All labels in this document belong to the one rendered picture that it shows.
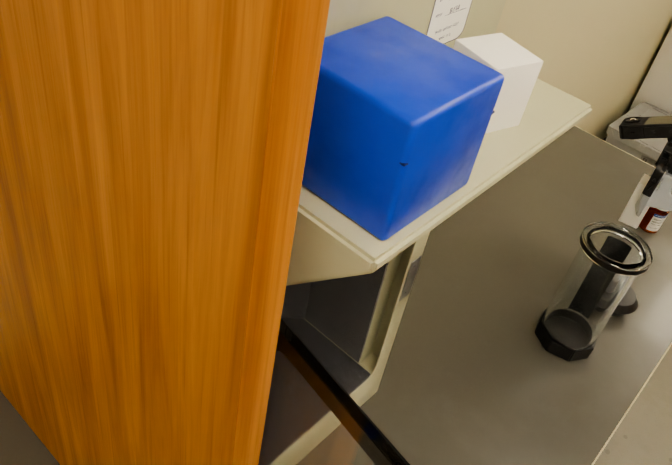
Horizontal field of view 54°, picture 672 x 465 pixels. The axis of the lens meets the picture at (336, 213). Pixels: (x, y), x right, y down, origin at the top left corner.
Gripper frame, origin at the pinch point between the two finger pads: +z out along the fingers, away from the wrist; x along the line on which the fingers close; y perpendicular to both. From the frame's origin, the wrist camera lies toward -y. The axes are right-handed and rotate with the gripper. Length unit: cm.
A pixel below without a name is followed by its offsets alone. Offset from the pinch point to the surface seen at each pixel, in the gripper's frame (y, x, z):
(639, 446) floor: 37, 55, 112
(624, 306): 6.3, -9.6, 15.2
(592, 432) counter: 10.0, -36.5, 19.2
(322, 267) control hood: -16, -86, -34
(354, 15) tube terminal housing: -22, -76, -47
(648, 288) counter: 9.2, 3.4, 18.5
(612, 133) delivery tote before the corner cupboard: -23, 187, 79
